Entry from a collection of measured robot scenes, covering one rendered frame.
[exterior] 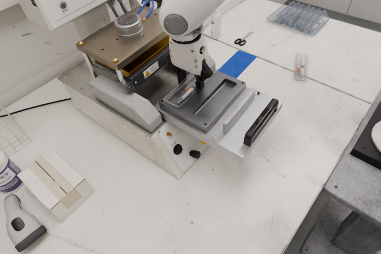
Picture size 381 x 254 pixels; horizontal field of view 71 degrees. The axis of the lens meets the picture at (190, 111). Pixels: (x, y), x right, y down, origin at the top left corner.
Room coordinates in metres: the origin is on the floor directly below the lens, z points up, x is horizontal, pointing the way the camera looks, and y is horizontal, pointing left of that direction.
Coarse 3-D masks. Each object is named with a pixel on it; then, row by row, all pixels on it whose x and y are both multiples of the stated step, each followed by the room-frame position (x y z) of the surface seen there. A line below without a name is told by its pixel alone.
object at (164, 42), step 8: (160, 40) 0.74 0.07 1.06; (168, 40) 0.73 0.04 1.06; (152, 48) 0.70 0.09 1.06; (160, 48) 0.69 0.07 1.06; (144, 56) 0.66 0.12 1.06; (152, 56) 0.66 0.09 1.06; (96, 64) 0.71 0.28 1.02; (104, 64) 0.67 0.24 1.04; (128, 64) 0.63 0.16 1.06; (136, 64) 0.63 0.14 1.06; (112, 72) 0.65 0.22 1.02; (128, 72) 0.60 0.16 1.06
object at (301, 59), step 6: (300, 54) 0.95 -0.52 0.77; (306, 54) 0.94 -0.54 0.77; (300, 60) 0.91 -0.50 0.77; (306, 60) 0.90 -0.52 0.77; (300, 66) 0.87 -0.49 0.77; (306, 66) 0.86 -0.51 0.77; (294, 72) 0.84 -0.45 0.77; (300, 72) 0.83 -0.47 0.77; (306, 72) 0.83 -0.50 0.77; (300, 78) 0.79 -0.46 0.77; (306, 78) 0.79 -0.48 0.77
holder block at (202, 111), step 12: (216, 72) 0.63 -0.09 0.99; (204, 84) 0.58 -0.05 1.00; (216, 84) 0.57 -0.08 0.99; (228, 84) 0.58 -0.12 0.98; (240, 84) 0.56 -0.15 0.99; (192, 96) 0.54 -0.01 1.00; (204, 96) 0.53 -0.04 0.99; (216, 96) 0.54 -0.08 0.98; (228, 96) 0.52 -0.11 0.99; (168, 108) 0.51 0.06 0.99; (180, 108) 0.50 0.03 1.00; (192, 108) 0.49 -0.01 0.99; (204, 108) 0.50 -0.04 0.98; (216, 108) 0.48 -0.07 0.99; (192, 120) 0.45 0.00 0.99; (204, 120) 0.45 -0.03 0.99; (216, 120) 0.45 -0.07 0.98
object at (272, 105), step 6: (270, 102) 0.47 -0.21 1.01; (276, 102) 0.47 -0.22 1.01; (270, 108) 0.45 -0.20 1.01; (276, 108) 0.47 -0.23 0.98; (264, 114) 0.43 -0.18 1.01; (270, 114) 0.44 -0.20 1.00; (258, 120) 0.41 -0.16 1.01; (264, 120) 0.41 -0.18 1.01; (252, 126) 0.40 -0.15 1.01; (258, 126) 0.39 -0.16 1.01; (246, 132) 0.38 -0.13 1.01; (252, 132) 0.38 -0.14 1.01; (258, 132) 0.39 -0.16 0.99; (246, 138) 0.37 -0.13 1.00; (252, 138) 0.37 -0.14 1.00; (246, 144) 0.37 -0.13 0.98
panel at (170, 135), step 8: (160, 128) 0.49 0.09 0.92; (168, 128) 0.51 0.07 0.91; (176, 128) 0.52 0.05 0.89; (160, 136) 0.48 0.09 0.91; (168, 136) 0.49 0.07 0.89; (176, 136) 0.50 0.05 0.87; (184, 136) 0.51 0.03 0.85; (192, 136) 0.53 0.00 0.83; (168, 144) 0.47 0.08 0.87; (176, 144) 0.48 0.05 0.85; (184, 144) 0.50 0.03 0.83; (192, 144) 0.51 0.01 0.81; (200, 144) 0.52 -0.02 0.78; (168, 152) 0.46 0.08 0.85; (184, 152) 0.48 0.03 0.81; (200, 152) 0.50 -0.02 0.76; (176, 160) 0.45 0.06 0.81; (184, 160) 0.46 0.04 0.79; (192, 160) 0.47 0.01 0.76; (184, 168) 0.44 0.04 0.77
